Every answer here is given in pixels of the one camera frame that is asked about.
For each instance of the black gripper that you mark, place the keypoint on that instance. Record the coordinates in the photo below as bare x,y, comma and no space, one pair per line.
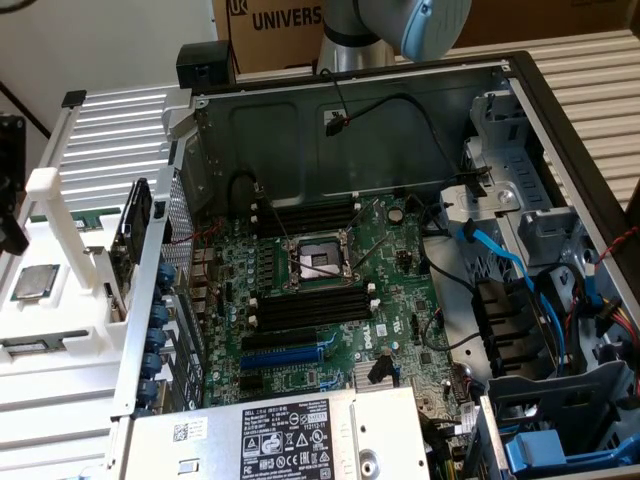
12,150

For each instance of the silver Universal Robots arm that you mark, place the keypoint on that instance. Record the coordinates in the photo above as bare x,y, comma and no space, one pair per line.
350,50

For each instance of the black RAM slot bank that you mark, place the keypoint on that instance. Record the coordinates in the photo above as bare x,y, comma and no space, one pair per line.
310,307
310,215

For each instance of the silver CPU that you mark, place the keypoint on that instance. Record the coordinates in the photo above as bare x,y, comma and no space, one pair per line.
36,282

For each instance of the graphics card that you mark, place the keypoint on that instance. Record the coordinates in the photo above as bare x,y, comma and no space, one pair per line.
136,220

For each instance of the white parts rack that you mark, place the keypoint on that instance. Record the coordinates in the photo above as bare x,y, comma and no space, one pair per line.
60,320

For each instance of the blue slot retention clip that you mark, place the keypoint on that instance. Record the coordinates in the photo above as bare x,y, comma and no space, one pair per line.
153,365
156,339
150,392
167,276
159,314

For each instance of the black corner block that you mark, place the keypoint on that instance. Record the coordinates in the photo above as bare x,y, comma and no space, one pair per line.
202,62

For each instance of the metal locking lever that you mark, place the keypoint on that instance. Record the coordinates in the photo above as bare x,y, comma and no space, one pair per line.
275,215

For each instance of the cardboard box with print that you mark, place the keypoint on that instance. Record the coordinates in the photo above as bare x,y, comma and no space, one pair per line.
270,45

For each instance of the CPU socket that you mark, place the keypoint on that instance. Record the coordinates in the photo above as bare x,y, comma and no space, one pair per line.
320,260

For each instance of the long black expansion slot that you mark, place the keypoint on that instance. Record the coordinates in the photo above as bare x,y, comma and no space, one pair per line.
280,340

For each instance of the short black expansion slot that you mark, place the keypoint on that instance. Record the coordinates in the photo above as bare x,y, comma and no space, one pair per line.
251,383

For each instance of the blue expansion slot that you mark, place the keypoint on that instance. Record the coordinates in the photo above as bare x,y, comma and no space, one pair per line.
280,357

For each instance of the grey power supply unit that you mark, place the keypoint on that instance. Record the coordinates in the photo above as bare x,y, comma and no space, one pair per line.
225,450

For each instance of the open grey PC case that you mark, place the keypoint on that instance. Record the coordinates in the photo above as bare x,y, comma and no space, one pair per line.
400,130

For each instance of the coin cell battery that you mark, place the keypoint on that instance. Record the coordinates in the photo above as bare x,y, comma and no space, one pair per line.
396,215

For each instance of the green Dell motherboard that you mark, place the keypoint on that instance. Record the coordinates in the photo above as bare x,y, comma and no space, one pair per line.
400,300

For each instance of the silver chipset heatsink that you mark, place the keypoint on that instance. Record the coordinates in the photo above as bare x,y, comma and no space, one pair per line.
362,375

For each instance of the plain cardboard box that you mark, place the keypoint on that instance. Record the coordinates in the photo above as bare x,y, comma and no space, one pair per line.
550,20

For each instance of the blue SATA connector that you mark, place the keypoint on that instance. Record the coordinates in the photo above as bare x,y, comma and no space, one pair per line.
595,300

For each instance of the grey disk bay cage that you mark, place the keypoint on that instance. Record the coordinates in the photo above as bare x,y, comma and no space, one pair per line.
560,400

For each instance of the blue disk bay latch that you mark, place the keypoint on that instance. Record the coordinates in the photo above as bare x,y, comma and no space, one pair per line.
540,447

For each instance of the black plastic air duct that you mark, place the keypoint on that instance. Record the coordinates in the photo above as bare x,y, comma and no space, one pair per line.
510,325

